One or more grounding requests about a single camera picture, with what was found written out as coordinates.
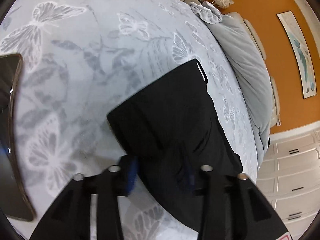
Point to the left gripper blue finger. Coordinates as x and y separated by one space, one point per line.
131 176

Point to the black pants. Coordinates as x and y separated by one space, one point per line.
171 129

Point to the black smartphone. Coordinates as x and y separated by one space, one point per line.
14 200

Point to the butterfly print bed sheet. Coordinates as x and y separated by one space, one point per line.
82 58

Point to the white wardrobe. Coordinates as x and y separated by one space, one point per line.
289 177

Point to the grey duvet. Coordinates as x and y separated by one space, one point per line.
249 67

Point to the white bedside ornament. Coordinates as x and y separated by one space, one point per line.
223 4

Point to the framed wall picture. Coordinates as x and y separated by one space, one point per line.
301 52

